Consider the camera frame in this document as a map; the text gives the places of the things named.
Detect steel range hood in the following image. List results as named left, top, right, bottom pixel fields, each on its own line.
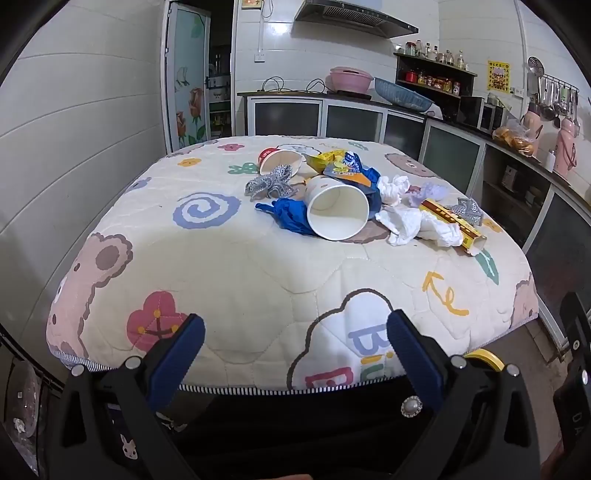
left=294, top=0, right=419, bottom=39

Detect blue woven basket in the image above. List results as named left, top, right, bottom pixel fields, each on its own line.
left=374, top=77, right=435, bottom=112

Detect black power cables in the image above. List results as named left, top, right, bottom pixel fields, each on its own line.
left=261, top=76, right=329, bottom=95

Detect blue and yellow snack wrapper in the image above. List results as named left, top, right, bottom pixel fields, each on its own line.
left=323, top=151, right=370, bottom=188

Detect blue plastic bag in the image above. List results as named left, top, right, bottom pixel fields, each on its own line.
left=255, top=198, right=319, bottom=237

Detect small crumpled white tissue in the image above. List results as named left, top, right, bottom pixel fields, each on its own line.
left=376, top=174, right=411, bottom=206

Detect large crumpled white tissue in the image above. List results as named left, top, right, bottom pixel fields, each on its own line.
left=375, top=205, right=464, bottom=247

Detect silver wrapper on right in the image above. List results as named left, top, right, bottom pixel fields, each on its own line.
left=444, top=196, right=483, bottom=228

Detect flower printed glass door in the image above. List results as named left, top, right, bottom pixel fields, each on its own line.
left=161, top=2, right=212, bottom=153

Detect black microwave oven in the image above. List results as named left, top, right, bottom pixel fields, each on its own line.
left=458, top=95, right=507, bottom=134

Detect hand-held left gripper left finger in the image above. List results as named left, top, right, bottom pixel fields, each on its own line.
left=60, top=314, right=206, bottom=480

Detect bag of oranges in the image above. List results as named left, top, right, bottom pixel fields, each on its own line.
left=492, top=119, right=539, bottom=157

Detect yellow wall poster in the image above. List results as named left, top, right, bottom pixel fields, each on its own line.
left=486, top=60, right=513, bottom=94

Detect dark wooden spice shelf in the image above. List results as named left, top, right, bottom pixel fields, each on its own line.
left=393, top=52, right=478, bottom=104

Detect cartoon printed quilt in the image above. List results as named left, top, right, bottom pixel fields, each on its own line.
left=45, top=135, right=540, bottom=393

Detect clear plastic bag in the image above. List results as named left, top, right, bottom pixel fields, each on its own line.
left=2, top=355, right=49, bottom=444

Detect crumpled pale purple paper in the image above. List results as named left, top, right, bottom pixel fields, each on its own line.
left=406, top=181, right=448, bottom=206

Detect red and white paper cup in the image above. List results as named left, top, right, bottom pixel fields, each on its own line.
left=257, top=147, right=306, bottom=178

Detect large white paper cup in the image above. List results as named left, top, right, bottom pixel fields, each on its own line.
left=305, top=175, right=370, bottom=242

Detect row of glass spice jars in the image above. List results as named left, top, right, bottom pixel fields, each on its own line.
left=405, top=39, right=467, bottom=70

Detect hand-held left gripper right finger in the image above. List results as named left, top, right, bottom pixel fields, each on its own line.
left=386, top=309, right=542, bottom=480

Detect row of red seasoning jars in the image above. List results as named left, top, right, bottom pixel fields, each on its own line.
left=405, top=69, right=462, bottom=95

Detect pink cooking pot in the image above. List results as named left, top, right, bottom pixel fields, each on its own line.
left=329, top=66, right=375, bottom=96

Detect silver foil wrapper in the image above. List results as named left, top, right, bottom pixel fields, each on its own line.
left=244, top=165, right=297, bottom=200

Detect wall rack of kitchen utensils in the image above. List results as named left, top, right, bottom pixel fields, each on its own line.
left=526, top=56, right=580, bottom=130

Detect long yellow and red box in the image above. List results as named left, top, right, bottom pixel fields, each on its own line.
left=419, top=198, right=487, bottom=256

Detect black cloth with rhinestone button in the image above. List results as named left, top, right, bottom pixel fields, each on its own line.
left=99, top=376, right=490, bottom=480

